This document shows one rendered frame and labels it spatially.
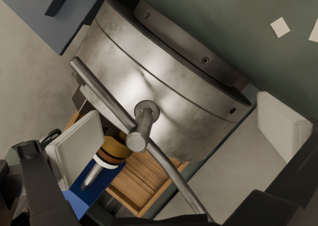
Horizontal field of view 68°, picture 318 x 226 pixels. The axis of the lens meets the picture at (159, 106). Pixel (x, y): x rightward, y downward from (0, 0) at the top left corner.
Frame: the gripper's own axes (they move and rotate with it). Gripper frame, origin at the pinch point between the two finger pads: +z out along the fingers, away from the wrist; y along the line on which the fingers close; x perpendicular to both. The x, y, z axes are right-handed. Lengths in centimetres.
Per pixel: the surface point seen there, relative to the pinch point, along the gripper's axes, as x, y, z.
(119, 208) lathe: -48, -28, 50
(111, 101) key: 1.3, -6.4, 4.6
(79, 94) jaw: -0.2, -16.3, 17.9
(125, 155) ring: -15.1, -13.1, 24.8
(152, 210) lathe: -73, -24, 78
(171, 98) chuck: -1.0, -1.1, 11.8
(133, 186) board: -37, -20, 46
